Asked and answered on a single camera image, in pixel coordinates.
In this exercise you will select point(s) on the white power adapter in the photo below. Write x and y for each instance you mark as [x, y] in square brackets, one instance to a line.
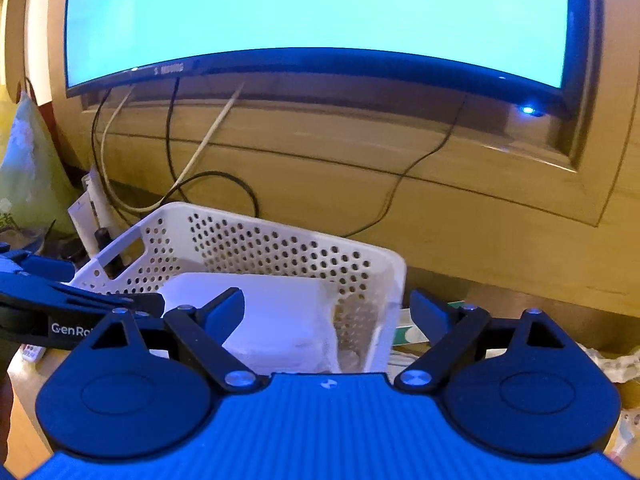
[92, 211]

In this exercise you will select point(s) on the green plastic bag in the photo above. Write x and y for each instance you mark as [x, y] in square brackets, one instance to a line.
[35, 189]

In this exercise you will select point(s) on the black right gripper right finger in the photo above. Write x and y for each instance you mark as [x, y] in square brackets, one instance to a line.
[452, 334]

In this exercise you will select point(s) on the white printed plastic bag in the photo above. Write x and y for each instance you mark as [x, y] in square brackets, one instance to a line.
[287, 324]

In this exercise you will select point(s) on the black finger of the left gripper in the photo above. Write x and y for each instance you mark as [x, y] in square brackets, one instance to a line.
[150, 302]

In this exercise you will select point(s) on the white perforated plastic basket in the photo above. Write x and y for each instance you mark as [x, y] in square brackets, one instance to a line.
[181, 239]

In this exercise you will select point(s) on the wall-mounted television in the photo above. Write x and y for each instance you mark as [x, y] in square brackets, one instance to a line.
[530, 53]

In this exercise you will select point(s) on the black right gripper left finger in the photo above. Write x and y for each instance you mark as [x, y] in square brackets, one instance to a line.
[197, 337]

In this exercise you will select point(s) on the green white small box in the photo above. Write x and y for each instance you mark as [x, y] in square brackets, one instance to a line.
[415, 329]

